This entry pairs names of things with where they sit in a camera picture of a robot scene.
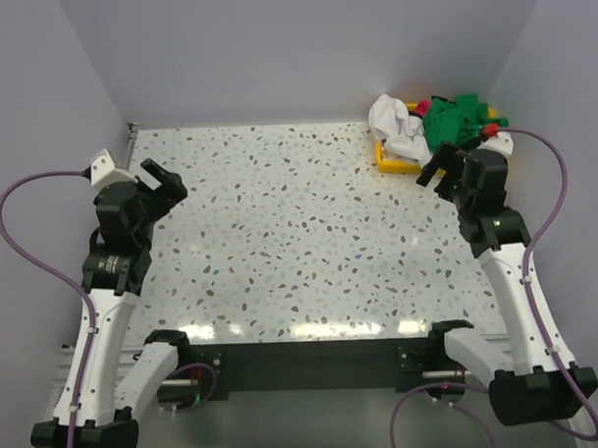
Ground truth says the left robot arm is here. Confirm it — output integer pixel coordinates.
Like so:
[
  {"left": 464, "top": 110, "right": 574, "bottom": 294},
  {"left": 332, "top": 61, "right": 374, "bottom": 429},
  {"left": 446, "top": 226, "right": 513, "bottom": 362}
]
[{"left": 30, "top": 157, "right": 190, "bottom": 448}]

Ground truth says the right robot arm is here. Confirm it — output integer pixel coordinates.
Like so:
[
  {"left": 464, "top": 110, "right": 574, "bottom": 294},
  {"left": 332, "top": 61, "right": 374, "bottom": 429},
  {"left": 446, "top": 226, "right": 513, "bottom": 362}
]
[{"left": 417, "top": 143, "right": 598, "bottom": 426}]

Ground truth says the green t shirt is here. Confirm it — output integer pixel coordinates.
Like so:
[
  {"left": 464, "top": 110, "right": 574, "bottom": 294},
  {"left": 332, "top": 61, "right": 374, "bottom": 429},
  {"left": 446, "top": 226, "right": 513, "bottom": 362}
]
[{"left": 422, "top": 93, "right": 509, "bottom": 152}]

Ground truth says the pink t shirt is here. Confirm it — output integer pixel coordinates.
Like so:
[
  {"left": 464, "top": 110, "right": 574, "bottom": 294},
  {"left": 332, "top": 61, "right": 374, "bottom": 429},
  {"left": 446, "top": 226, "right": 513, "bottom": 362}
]
[{"left": 414, "top": 99, "right": 432, "bottom": 118}]

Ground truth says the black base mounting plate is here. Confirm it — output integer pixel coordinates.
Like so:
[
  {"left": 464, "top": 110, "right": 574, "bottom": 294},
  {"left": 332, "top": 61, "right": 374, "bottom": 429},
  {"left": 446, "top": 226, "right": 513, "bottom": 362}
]
[{"left": 136, "top": 332, "right": 488, "bottom": 406}]

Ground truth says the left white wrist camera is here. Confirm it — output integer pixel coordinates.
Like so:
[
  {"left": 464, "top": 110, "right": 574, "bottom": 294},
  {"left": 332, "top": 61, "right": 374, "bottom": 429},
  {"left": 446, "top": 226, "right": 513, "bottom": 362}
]
[{"left": 83, "top": 148, "right": 137, "bottom": 191}]

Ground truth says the white t shirt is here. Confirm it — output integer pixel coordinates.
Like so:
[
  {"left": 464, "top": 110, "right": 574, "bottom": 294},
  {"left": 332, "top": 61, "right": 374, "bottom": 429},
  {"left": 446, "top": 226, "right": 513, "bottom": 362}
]
[{"left": 368, "top": 94, "right": 431, "bottom": 168}]

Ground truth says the yellow plastic bin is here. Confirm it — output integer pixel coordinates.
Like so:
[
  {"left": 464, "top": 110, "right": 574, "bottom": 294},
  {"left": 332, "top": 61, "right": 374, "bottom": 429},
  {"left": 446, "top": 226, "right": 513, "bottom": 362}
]
[{"left": 376, "top": 102, "right": 498, "bottom": 174}]

